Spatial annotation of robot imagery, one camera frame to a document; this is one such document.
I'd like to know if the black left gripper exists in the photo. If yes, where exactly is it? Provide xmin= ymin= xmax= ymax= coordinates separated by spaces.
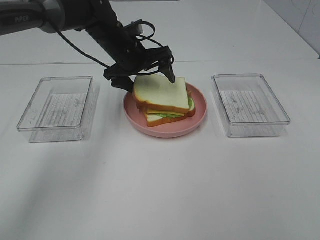
xmin=103 ymin=39 xmax=176 ymax=93

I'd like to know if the bread slice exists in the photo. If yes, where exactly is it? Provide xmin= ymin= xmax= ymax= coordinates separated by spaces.
xmin=140 ymin=107 xmax=190 ymax=128
xmin=132 ymin=74 xmax=190 ymax=114

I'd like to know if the yellow cheese slice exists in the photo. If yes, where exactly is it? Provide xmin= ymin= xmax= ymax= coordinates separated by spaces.
xmin=146 ymin=108 xmax=185 ymax=117

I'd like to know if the green lettuce leaf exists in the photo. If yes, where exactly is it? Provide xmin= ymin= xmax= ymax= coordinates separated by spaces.
xmin=155 ymin=96 xmax=196 ymax=118

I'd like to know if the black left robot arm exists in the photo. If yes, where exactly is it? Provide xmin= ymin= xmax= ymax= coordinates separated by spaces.
xmin=0 ymin=0 xmax=175 ymax=93

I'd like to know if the pink round plate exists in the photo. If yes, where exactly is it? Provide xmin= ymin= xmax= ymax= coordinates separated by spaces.
xmin=123 ymin=83 xmax=208 ymax=138

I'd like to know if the left clear plastic tray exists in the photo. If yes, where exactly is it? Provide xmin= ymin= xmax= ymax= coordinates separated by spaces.
xmin=16 ymin=76 xmax=100 ymax=143

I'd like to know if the clear plastic tray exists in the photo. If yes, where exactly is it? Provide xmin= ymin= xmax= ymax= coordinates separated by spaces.
xmin=16 ymin=76 xmax=100 ymax=143
xmin=211 ymin=73 xmax=291 ymax=138

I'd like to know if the right clear plastic tray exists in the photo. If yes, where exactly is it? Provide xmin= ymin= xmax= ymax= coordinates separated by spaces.
xmin=211 ymin=73 xmax=291 ymax=138

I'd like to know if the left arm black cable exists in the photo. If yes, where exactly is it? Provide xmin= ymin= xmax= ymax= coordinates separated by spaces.
xmin=32 ymin=0 xmax=176 ymax=77

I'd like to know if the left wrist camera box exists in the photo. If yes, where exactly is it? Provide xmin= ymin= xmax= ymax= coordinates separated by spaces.
xmin=124 ymin=19 xmax=144 ymax=36

